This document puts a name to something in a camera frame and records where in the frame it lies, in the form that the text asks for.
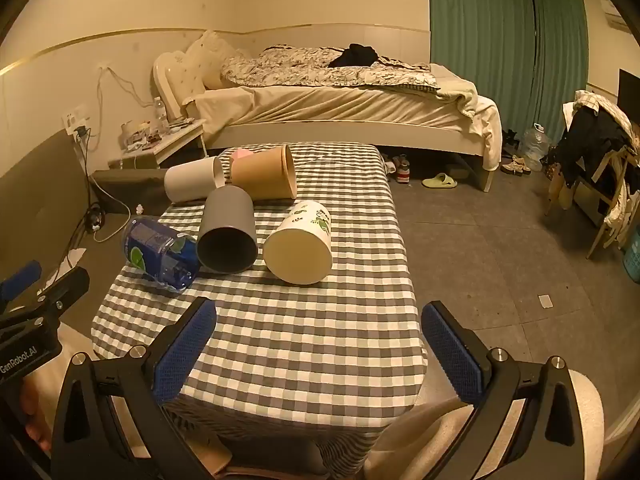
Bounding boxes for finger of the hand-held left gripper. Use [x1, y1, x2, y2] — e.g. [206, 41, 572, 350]
[0, 266, 91, 330]
[0, 260, 42, 304]

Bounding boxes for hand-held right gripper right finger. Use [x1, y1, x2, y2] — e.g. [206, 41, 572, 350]
[421, 301, 603, 480]

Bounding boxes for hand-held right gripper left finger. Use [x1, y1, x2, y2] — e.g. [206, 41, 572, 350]
[50, 296, 221, 480]

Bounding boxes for white leaf print cup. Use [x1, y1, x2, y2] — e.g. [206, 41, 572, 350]
[263, 200, 334, 286]

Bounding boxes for grey cup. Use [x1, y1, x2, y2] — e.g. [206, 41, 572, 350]
[196, 185, 259, 275]

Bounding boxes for plain white cup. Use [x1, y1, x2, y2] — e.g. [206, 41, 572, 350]
[164, 156, 227, 204]

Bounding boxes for brown paper cup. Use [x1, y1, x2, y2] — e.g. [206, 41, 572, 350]
[231, 144, 299, 201]

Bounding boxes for person's left hand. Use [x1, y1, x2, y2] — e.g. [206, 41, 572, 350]
[20, 375, 55, 456]

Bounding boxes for floor power strip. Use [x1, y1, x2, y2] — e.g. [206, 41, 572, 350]
[85, 202, 108, 233]

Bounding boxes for person's beige pants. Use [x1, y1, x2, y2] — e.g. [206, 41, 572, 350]
[365, 370, 606, 480]

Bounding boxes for blue plastic bottle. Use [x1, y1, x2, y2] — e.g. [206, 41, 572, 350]
[122, 215, 201, 292]

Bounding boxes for checkered tablecloth table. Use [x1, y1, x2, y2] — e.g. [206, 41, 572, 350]
[91, 142, 428, 476]

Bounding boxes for nightstand clutter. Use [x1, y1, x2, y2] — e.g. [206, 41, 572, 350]
[120, 117, 193, 151]

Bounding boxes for green slipper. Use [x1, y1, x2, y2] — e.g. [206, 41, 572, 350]
[421, 172, 458, 189]

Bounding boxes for white nightstand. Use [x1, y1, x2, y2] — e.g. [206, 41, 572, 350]
[109, 119, 208, 171]

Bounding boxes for white sneakers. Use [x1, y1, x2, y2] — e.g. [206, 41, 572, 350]
[501, 155, 532, 177]

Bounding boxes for teal bucket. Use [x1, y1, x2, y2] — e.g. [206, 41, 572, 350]
[622, 225, 640, 283]

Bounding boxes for wooden chair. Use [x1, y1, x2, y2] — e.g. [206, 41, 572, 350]
[545, 145, 635, 261]

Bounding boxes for large water jug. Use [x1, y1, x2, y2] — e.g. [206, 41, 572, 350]
[520, 122, 551, 172]

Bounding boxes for chair piled with clothes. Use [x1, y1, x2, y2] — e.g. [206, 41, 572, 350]
[547, 89, 640, 246]

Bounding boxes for cream blanket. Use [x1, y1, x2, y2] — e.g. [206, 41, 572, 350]
[440, 79, 502, 122]

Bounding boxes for bed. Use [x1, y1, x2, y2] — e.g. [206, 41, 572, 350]
[152, 30, 503, 193]

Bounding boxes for cream pillow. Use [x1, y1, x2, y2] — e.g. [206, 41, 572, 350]
[184, 30, 238, 90]

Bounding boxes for patterned quilt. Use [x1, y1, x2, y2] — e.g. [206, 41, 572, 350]
[220, 45, 441, 92]

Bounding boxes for black garment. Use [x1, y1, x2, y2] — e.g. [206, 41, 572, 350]
[327, 43, 381, 68]

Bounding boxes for black television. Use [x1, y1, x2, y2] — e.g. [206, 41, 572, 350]
[617, 67, 640, 111]

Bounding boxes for green curtain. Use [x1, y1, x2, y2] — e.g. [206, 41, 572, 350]
[427, 0, 588, 133]

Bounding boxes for white air conditioner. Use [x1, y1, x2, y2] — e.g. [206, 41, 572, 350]
[600, 0, 629, 28]

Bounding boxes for white floor cable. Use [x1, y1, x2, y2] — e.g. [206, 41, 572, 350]
[87, 170, 132, 243]

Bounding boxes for wall socket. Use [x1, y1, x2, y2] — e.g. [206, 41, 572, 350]
[62, 105, 93, 134]

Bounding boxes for white wall cable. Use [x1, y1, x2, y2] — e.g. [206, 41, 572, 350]
[97, 62, 156, 111]

